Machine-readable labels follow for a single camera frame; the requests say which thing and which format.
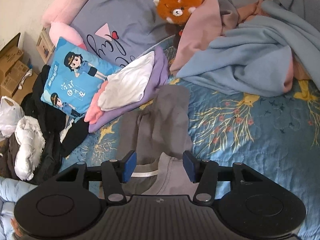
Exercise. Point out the grey garment with pink cuffs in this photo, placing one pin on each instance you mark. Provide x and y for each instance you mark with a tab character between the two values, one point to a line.
159	136

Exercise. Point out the blue cartoon police cushion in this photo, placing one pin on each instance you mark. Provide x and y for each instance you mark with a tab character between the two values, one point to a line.
74	77

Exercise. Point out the white plastic bag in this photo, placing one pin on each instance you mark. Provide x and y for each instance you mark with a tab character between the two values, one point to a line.
11	113

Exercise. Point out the red panda plush toy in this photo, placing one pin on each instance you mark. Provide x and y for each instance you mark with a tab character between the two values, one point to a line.
176	13

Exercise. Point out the light blue padded jacket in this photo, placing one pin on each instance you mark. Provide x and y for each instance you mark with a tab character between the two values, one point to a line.
11	191

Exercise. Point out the cardboard boxes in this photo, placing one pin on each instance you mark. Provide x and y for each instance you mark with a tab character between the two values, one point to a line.
17	78

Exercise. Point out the white fluffy garment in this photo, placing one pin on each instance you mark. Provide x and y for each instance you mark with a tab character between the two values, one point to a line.
31	143

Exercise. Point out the light blue garment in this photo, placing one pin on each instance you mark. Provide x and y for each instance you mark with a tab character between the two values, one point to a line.
257	56

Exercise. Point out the large pink plush toy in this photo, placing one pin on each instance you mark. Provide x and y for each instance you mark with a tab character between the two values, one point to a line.
58	17

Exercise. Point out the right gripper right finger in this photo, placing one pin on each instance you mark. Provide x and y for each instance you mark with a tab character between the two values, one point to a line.
203	173

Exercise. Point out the folded purple garment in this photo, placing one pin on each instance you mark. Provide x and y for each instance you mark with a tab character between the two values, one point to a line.
158	78

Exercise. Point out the folded white garment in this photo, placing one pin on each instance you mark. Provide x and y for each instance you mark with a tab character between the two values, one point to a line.
127	86

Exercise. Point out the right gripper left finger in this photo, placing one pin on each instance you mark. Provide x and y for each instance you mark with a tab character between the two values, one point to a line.
114	173

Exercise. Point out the grey printed sofa cover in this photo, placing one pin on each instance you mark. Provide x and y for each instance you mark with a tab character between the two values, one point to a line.
118	31

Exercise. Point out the black clothes pile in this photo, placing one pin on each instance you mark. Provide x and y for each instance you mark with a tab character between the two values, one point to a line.
52	121

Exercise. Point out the folded coral pink garment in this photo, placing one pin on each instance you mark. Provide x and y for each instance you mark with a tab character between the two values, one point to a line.
94	112

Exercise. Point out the pink cloth under plush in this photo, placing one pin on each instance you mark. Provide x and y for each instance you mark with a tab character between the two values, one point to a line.
203	26

